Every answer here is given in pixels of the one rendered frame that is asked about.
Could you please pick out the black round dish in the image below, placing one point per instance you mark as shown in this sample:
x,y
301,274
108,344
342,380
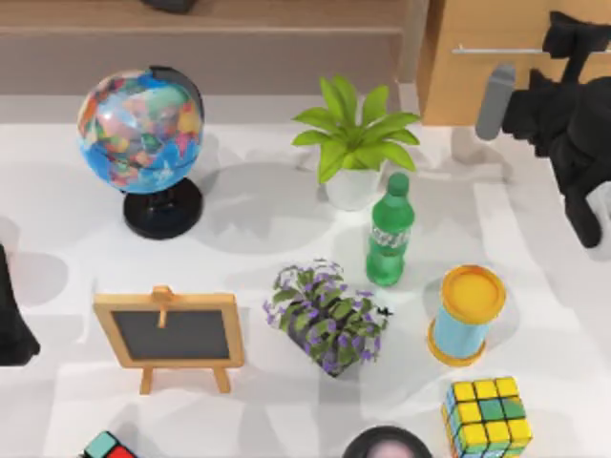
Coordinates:
x,y
363,446

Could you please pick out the wooden framed blackboard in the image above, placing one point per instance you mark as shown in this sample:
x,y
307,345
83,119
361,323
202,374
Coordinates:
x,y
167,334

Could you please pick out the yellow and blue cylinder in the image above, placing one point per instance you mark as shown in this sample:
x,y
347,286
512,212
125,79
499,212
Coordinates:
x,y
460,329

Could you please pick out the pale grey rounded box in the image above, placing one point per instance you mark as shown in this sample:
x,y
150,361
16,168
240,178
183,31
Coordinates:
x,y
495,102

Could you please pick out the red and cyan puzzle cube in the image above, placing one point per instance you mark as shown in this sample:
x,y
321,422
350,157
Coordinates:
x,y
107,448

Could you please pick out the green plant in white pot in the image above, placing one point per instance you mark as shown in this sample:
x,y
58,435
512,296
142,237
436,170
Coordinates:
x,y
351,143

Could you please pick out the purple flower plant dark pot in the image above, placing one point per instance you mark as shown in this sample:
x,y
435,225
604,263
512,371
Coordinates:
x,y
329,319

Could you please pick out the brown stepped shelf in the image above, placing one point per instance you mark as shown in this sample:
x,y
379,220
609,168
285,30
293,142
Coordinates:
x,y
215,52

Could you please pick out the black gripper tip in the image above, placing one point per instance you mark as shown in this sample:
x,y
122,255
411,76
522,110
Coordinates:
x,y
12,324

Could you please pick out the yellow and green puzzle cube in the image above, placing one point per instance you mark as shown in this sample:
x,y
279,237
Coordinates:
x,y
487,415

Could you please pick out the green bottle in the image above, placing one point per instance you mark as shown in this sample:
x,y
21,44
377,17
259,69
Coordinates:
x,y
389,238

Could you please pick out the black object on shelf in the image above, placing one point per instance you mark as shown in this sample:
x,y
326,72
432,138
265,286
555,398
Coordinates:
x,y
167,4

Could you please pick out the multicoloured globe on black stand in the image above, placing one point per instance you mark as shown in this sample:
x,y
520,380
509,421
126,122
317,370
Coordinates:
x,y
138,129

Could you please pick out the wooden cupboard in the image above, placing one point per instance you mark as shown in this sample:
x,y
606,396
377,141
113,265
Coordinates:
x,y
453,86

